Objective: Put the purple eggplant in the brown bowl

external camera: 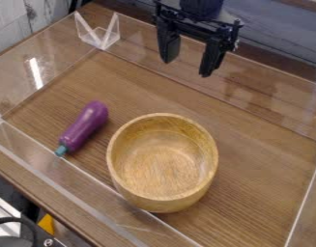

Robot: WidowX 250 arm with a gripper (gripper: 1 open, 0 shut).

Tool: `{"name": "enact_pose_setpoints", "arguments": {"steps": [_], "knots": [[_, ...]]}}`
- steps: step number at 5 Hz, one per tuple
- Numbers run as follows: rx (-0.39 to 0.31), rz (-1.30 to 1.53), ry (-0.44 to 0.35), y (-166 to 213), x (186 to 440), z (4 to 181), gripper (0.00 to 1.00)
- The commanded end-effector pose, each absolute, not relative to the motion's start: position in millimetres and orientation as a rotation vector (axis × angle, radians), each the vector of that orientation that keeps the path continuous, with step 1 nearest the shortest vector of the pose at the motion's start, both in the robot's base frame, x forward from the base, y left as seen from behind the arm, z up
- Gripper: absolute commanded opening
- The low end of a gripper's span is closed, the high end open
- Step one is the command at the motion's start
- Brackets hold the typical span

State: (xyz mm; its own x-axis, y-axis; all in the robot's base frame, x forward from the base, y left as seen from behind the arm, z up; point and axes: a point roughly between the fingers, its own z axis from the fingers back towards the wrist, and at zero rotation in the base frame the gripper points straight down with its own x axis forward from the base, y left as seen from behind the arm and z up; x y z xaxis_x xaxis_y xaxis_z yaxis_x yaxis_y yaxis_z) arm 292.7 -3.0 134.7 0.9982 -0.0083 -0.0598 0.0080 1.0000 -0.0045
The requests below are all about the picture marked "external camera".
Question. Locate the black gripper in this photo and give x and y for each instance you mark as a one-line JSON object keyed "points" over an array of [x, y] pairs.
{"points": [[200, 19]]}

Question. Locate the purple toy eggplant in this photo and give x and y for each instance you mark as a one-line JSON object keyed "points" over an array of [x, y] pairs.
{"points": [[93, 117]]}

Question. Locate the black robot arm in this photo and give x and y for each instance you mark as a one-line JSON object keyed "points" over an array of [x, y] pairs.
{"points": [[202, 20]]}

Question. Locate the brown wooden bowl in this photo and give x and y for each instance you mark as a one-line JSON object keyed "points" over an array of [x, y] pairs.
{"points": [[163, 160]]}

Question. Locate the yellow label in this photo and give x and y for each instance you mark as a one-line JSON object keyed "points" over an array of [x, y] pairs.
{"points": [[46, 224]]}

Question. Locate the grey metal base with bolt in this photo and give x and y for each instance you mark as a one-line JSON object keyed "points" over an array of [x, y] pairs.
{"points": [[19, 232]]}

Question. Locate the clear acrylic corner bracket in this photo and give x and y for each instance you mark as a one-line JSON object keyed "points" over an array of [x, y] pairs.
{"points": [[98, 37]]}

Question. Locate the clear acrylic tray wall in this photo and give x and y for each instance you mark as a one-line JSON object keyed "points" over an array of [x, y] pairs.
{"points": [[258, 109]]}

